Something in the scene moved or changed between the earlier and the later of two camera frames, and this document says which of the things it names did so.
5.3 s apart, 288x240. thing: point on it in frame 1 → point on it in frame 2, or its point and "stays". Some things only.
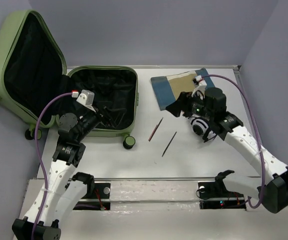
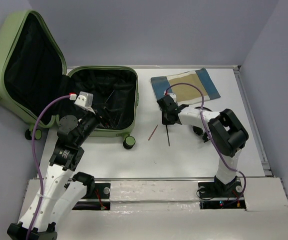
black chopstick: (168, 144) → (167, 135)
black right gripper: (176, 107) → (165, 121)
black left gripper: (107, 120) stays
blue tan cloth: (166, 88) stays
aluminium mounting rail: (147, 179) stays
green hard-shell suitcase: (24, 67) stays
